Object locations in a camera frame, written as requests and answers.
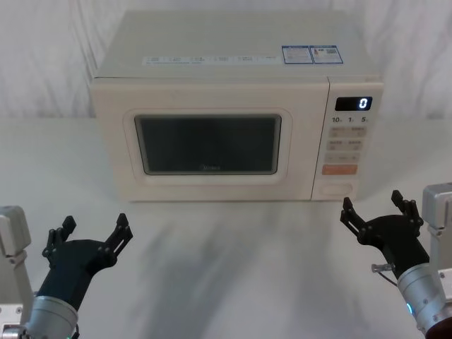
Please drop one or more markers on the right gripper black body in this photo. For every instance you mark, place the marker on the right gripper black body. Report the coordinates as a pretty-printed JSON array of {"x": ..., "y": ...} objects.
[{"x": 395, "y": 236}]

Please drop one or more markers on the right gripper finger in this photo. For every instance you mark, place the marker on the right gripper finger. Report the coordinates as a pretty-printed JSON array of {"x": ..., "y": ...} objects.
[
  {"x": 355, "y": 222},
  {"x": 409, "y": 208}
]

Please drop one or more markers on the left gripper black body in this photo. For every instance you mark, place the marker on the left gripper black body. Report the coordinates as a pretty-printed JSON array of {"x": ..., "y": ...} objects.
[{"x": 76, "y": 261}]

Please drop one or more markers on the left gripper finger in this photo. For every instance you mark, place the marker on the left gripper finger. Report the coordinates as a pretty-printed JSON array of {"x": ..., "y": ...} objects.
[
  {"x": 118, "y": 240},
  {"x": 56, "y": 240}
]

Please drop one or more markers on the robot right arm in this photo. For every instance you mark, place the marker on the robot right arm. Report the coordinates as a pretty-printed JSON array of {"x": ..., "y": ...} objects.
[{"x": 420, "y": 289}]

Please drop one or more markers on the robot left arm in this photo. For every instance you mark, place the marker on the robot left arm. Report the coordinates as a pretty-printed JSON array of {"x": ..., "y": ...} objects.
[{"x": 49, "y": 316}]

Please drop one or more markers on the oven control panel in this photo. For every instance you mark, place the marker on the oven control panel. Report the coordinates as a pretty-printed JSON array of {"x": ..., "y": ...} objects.
[{"x": 347, "y": 141}]

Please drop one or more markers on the white table cloth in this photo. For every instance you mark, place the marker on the white table cloth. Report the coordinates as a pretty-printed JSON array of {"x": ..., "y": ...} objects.
[{"x": 226, "y": 268}]

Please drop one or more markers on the cream microwave oven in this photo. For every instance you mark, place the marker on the cream microwave oven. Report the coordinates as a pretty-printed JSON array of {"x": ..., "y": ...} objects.
[{"x": 212, "y": 95}]

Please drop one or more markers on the white curtain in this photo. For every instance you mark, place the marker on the white curtain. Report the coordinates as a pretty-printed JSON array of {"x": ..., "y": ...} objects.
[{"x": 46, "y": 53}]

